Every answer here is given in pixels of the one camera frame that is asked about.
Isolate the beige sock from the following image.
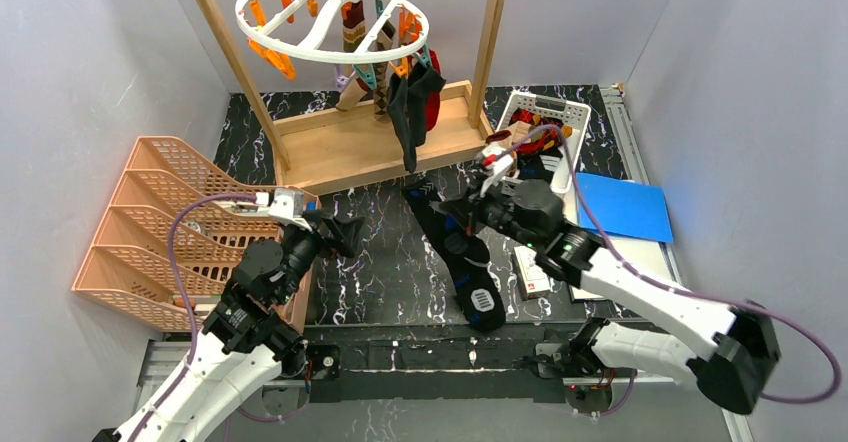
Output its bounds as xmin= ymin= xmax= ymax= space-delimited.
xmin=335 ymin=72 xmax=370 ymax=111

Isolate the red sock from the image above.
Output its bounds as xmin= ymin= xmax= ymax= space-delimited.
xmin=425 ymin=49 xmax=446 ymax=132

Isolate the striped sock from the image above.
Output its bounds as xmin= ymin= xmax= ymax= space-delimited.
xmin=341 ymin=0 xmax=366 ymax=53

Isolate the blue folder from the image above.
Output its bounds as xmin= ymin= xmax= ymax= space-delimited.
xmin=577 ymin=173 xmax=674 ymax=243

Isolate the white round clip hanger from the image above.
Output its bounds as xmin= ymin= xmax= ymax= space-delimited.
xmin=235 ymin=0 xmax=430 ymax=65

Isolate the wooden hanger rack frame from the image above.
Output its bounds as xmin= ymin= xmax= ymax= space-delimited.
xmin=196 ymin=0 xmax=504 ymax=195

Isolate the white perforated laundry basket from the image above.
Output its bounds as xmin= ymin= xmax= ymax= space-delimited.
xmin=497 ymin=90 xmax=593 ymax=196

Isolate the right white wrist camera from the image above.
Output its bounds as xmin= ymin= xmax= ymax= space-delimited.
xmin=473 ymin=142 xmax=515 ymax=197

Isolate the peach mesh file organizer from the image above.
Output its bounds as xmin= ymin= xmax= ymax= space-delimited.
xmin=72 ymin=136 xmax=281 ymax=332

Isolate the small white red box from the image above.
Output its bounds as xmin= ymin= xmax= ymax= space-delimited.
xmin=513 ymin=246 xmax=552 ymax=300

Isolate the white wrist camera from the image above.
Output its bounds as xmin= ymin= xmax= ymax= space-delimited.
xmin=255 ymin=187 xmax=312 ymax=232
xmin=473 ymin=142 xmax=515 ymax=197

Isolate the brown argyle sock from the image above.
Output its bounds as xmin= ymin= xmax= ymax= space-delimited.
xmin=373 ymin=21 xmax=396 ymax=120

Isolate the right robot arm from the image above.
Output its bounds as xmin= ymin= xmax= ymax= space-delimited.
xmin=433 ymin=180 xmax=781 ymax=415

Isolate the orange clothes peg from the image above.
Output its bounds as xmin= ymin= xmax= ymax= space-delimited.
xmin=248 ymin=39 xmax=297 ymax=80

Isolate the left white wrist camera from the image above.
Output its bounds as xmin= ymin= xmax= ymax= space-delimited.
xmin=255 ymin=187 xmax=312 ymax=232

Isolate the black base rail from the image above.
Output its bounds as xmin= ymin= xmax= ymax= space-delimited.
xmin=142 ymin=319 xmax=664 ymax=404

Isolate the black sock with blue print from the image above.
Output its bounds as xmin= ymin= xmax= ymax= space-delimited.
xmin=402 ymin=178 xmax=506 ymax=333

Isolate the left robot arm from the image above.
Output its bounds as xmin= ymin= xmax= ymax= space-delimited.
xmin=94 ymin=210 xmax=364 ymax=441

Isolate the white flat board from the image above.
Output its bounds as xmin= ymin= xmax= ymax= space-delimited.
xmin=569 ymin=236 xmax=671 ymax=303

